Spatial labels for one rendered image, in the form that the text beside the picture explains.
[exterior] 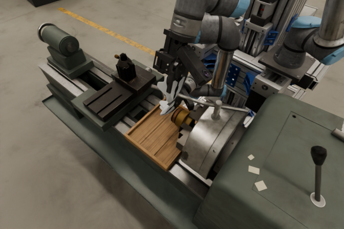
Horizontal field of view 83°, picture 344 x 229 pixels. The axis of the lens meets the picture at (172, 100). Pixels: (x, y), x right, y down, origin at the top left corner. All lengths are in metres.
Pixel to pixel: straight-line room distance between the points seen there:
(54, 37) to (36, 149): 1.31
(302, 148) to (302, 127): 0.09
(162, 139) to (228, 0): 0.76
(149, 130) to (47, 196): 1.30
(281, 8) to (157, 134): 0.96
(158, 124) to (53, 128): 1.60
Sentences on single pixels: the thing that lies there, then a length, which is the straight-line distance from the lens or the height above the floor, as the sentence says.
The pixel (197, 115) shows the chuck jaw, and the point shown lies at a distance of 0.86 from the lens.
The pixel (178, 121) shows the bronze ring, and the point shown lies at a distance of 0.87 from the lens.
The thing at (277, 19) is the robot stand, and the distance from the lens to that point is 1.34.
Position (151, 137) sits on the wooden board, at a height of 0.89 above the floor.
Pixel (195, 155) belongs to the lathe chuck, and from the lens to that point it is 0.75.
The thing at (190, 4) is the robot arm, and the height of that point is 1.63.
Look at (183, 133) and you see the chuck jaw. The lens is 0.82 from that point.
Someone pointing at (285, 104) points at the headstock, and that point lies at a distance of 0.85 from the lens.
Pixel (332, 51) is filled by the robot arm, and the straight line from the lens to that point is 1.04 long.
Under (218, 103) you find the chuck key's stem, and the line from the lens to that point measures 0.67.
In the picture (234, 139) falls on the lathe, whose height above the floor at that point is 1.19.
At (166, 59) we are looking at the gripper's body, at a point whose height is 1.50.
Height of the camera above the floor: 1.82
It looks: 49 degrees down
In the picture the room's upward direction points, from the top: straight up
